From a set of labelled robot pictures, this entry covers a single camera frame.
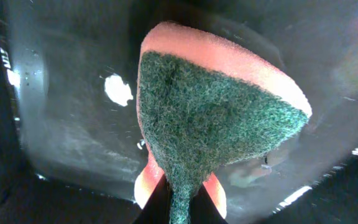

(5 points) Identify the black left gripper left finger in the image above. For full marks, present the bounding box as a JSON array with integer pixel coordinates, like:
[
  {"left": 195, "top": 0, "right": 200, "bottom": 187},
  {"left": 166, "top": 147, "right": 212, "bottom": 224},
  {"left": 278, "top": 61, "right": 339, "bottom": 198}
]
[{"left": 132, "top": 175, "right": 172, "bottom": 224}]

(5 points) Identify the black plastic tray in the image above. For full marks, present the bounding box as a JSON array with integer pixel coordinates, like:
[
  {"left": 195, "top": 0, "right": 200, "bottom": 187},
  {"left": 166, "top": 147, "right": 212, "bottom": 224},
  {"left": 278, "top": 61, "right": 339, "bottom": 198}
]
[{"left": 0, "top": 1, "right": 358, "bottom": 223}]

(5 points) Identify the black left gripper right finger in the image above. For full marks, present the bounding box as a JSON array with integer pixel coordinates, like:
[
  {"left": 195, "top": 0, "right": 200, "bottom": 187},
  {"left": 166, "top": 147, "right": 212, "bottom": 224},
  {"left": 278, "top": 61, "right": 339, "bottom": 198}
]
[{"left": 190, "top": 185, "right": 227, "bottom": 224}]

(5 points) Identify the green orange sponge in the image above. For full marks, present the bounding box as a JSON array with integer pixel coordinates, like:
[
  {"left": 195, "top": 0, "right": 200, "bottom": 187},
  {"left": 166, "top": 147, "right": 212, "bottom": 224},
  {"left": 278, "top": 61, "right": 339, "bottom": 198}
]
[{"left": 137, "top": 22, "right": 312, "bottom": 223}]

